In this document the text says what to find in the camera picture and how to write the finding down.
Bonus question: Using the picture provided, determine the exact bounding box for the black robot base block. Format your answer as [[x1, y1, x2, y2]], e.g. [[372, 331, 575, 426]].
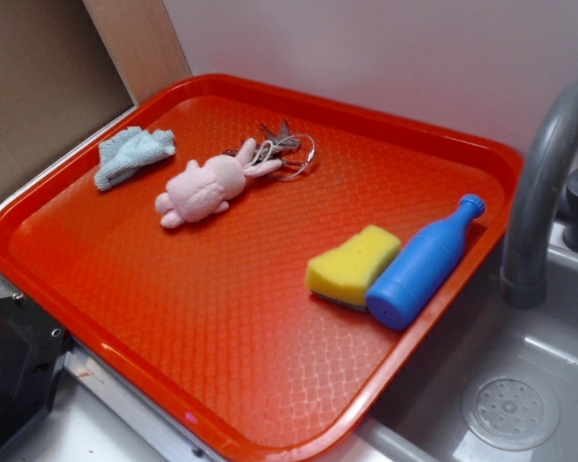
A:
[[0, 297, 69, 456]]

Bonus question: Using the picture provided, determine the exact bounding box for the light blue cloth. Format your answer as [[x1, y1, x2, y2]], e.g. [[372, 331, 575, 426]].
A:
[[93, 127, 176, 192]]

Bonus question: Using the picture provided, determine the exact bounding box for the yellow sponge with scourer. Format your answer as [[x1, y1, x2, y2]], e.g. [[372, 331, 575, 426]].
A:
[[305, 225, 402, 311]]

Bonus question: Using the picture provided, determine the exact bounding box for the red plastic tray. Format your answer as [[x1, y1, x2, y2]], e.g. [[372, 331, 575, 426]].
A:
[[0, 75, 522, 461]]

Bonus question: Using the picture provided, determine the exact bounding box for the blue plastic bottle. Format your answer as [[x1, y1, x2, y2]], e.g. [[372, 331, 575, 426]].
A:
[[366, 194, 486, 330]]

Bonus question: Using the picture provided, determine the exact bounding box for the grey curved faucet spout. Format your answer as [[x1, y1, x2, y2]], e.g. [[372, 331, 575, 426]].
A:
[[500, 81, 578, 309]]

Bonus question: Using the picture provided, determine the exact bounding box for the wooden board edge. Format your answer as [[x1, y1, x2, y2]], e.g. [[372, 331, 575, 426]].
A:
[[84, 0, 192, 105]]

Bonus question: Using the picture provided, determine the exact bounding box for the grey toy sink basin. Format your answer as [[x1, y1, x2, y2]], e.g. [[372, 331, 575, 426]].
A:
[[355, 218, 578, 462]]

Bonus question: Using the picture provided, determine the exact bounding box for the brown cardboard panel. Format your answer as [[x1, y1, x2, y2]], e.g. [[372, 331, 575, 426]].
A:
[[0, 1, 132, 203]]

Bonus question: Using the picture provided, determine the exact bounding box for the round sink drain strainer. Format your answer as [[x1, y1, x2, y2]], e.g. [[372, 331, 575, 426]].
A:
[[461, 368, 560, 451]]

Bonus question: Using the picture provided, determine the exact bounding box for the pink plush bunny keychain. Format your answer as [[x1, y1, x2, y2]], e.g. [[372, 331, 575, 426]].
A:
[[155, 139, 282, 229]]

